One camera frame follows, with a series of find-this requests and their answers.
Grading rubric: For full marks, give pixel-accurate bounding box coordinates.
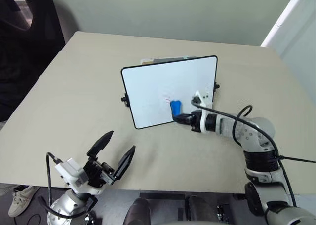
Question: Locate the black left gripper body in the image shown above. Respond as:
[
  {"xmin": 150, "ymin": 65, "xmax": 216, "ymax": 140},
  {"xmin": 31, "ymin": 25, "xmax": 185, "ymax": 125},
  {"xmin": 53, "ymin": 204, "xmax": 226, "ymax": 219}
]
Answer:
[{"xmin": 83, "ymin": 155, "xmax": 116, "ymax": 188}]

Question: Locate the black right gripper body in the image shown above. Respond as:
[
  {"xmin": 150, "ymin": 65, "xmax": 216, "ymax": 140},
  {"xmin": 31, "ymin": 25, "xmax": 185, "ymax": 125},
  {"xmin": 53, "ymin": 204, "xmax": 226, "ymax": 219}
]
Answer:
[{"xmin": 190, "ymin": 110, "xmax": 202, "ymax": 133}]

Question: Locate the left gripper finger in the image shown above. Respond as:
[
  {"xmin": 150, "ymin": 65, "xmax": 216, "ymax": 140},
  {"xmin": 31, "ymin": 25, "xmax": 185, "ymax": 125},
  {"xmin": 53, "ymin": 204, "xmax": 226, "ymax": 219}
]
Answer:
[
  {"xmin": 113, "ymin": 145, "xmax": 136, "ymax": 182},
  {"xmin": 86, "ymin": 130, "xmax": 115, "ymax": 159}
]

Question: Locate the blue whiteboard eraser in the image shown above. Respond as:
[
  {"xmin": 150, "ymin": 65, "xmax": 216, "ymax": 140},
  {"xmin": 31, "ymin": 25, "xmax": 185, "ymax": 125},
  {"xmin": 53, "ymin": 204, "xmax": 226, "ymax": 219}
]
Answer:
[{"xmin": 169, "ymin": 99, "xmax": 183, "ymax": 117}]

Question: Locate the black-framed whiteboard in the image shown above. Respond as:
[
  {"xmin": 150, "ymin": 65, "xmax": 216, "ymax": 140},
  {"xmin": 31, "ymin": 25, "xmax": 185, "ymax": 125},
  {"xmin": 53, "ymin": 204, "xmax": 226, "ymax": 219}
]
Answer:
[{"xmin": 120, "ymin": 55, "xmax": 218, "ymax": 130}]

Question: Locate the beige sneaker shoe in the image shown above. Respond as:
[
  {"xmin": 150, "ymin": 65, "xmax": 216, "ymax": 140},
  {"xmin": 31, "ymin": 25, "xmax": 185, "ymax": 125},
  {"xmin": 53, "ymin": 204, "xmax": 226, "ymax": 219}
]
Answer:
[{"xmin": 8, "ymin": 185, "xmax": 40, "ymax": 218}]

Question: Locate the black office chair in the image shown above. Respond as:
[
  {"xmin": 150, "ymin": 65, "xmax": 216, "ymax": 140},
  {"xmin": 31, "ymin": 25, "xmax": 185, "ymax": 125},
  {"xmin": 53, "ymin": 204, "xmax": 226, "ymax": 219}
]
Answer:
[{"xmin": 0, "ymin": 0, "xmax": 66, "ymax": 122}]

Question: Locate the white partition panel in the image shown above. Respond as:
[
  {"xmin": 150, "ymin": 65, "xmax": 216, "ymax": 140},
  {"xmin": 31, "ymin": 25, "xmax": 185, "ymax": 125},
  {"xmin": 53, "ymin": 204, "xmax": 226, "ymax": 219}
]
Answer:
[{"xmin": 260, "ymin": 0, "xmax": 316, "ymax": 72}]

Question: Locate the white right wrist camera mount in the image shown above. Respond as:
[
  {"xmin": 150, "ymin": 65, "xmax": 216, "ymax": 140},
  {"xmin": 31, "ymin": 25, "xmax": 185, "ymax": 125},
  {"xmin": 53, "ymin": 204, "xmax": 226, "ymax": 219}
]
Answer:
[{"xmin": 191, "ymin": 90, "xmax": 213, "ymax": 133}]

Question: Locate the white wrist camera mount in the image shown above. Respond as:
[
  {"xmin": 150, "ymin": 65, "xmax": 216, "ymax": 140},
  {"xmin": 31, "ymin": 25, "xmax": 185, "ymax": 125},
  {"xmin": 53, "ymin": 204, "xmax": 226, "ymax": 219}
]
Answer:
[
  {"xmin": 54, "ymin": 157, "xmax": 105, "ymax": 195},
  {"xmin": 191, "ymin": 90, "xmax": 213, "ymax": 133}
]

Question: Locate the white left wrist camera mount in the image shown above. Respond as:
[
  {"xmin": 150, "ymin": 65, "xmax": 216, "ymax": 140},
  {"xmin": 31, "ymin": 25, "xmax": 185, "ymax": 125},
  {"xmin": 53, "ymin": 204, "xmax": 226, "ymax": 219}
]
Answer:
[{"xmin": 54, "ymin": 157, "xmax": 105, "ymax": 195}]

